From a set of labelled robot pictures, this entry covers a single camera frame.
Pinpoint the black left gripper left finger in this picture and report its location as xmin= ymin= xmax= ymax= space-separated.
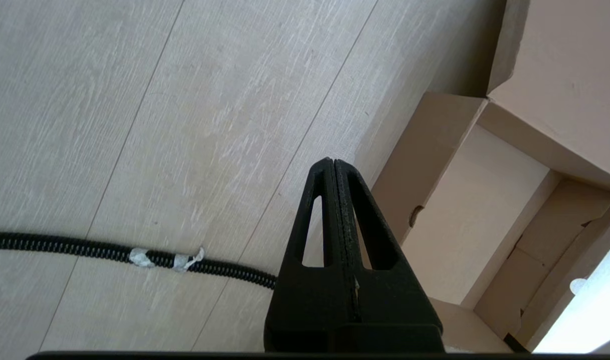
xmin=264 ymin=158 xmax=359 ymax=353

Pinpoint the black corrugated conduit with tape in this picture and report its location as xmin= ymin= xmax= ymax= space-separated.
xmin=0 ymin=231 xmax=277 ymax=290

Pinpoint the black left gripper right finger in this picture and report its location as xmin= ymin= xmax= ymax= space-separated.
xmin=334 ymin=159 xmax=446 ymax=353

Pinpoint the brown cardboard box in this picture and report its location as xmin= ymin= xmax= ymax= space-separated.
xmin=355 ymin=0 xmax=610 ymax=354

